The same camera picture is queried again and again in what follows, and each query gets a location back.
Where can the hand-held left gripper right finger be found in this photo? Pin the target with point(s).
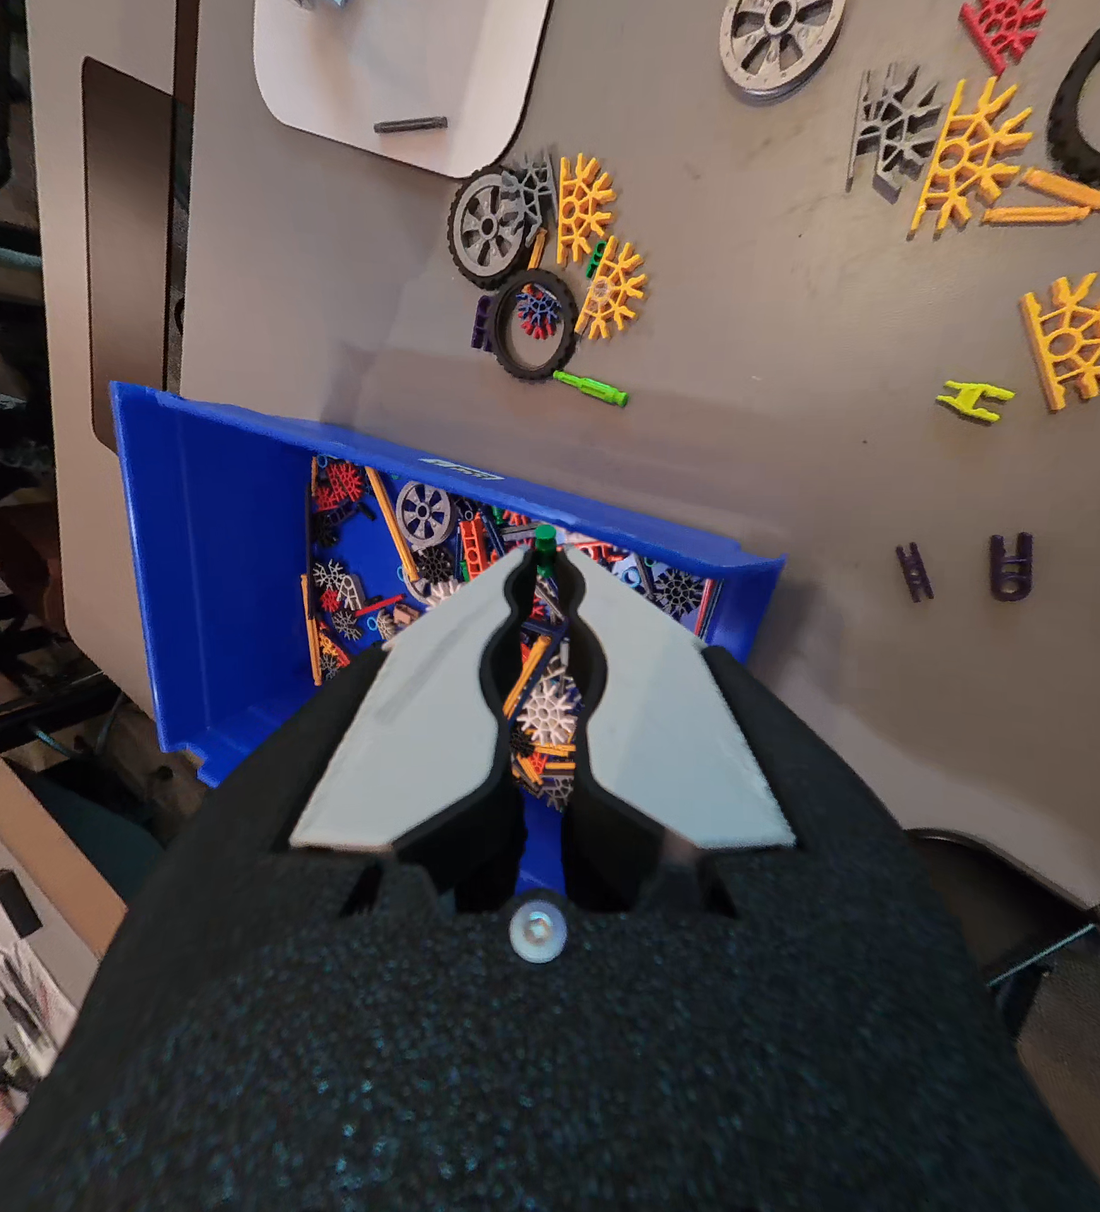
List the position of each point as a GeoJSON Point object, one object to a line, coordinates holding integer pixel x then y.
{"type": "Point", "coordinates": [681, 738]}

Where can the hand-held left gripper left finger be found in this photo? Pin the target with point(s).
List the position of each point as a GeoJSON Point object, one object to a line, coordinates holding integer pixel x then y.
{"type": "Point", "coordinates": [408, 738]}

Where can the pile of toy building pieces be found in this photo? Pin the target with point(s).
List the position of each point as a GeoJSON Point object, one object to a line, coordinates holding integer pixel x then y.
{"type": "Point", "coordinates": [550, 710]}

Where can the short dark green rod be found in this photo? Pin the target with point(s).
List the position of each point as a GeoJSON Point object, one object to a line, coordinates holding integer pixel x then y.
{"type": "Point", "coordinates": [543, 547]}

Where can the blue plastic parts bin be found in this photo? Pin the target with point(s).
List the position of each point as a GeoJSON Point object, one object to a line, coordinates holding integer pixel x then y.
{"type": "Point", "coordinates": [217, 568]}

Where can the lime green rod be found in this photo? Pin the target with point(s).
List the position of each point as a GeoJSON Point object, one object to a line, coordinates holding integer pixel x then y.
{"type": "Point", "coordinates": [591, 388]}

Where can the cardboard box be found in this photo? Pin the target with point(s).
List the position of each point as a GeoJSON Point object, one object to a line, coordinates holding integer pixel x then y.
{"type": "Point", "coordinates": [29, 825]}

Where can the purple clip piece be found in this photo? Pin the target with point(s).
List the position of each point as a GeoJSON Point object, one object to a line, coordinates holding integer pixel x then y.
{"type": "Point", "coordinates": [482, 324]}

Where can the small black rubber tire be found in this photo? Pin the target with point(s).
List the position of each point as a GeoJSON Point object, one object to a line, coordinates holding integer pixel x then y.
{"type": "Point", "coordinates": [504, 328]}

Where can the small black box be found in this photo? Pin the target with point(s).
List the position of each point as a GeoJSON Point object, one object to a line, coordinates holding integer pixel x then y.
{"type": "Point", "coordinates": [15, 902]}

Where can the tiny red connector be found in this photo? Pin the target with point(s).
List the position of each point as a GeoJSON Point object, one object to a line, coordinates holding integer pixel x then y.
{"type": "Point", "coordinates": [538, 329]}

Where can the yellow-green clip connector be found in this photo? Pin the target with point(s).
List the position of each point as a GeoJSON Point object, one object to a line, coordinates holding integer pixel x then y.
{"type": "Point", "coordinates": [970, 399]}

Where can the small blue connector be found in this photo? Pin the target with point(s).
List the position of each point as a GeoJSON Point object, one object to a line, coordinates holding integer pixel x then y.
{"type": "Point", "coordinates": [538, 305]}

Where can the yellow fan connector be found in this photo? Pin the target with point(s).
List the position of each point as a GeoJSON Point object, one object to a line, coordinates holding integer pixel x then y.
{"type": "Point", "coordinates": [582, 208]}
{"type": "Point", "coordinates": [1040, 347]}
{"type": "Point", "coordinates": [970, 151]}
{"type": "Point", "coordinates": [610, 290]}

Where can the white printed papers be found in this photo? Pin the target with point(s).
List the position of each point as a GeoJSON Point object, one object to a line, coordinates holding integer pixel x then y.
{"type": "Point", "coordinates": [0, 994]}

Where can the tiny green piece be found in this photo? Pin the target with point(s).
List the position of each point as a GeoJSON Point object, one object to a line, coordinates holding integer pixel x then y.
{"type": "Point", "coordinates": [594, 258]}

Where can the grey wheel with tire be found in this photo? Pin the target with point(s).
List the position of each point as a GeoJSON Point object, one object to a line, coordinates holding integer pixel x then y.
{"type": "Point", "coordinates": [466, 238]}

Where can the tiny orange rod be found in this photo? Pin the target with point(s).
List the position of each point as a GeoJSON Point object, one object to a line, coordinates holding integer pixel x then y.
{"type": "Point", "coordinates": [537, 249]}

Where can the grey snowflake connector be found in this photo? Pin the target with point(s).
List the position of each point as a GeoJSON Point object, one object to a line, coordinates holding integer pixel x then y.
{"type": "Point", "coordinates": [532, 186]}

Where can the small dark grey rod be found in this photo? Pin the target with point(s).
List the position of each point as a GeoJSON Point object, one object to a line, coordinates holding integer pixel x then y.
{"type": "Point", "coordinates": [410, 125]}

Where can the yellow rod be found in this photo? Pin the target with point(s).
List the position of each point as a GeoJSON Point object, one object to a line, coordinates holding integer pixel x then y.
{"type": "Point", "coordinates": [1069, 189]}
{"type": "Point", "coordinates": [1032, 215]}

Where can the dark grey fan connector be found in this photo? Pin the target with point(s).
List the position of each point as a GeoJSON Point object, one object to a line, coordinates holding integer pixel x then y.
{"type": "Point", "coordinates": [890, 129]}

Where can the grey spoked wheel hub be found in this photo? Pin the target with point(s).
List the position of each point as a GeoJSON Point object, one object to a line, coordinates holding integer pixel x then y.
{"type": "Point", "coordinates": [733, 47]}

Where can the small red fan connector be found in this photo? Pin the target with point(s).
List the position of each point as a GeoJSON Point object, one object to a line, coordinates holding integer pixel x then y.
{"type": "Point", "coordinates": [1003, 27]}

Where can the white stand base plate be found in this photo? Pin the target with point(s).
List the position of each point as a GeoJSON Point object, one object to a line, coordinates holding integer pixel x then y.
{"type": "Point", "coordinates": [397, 66]}

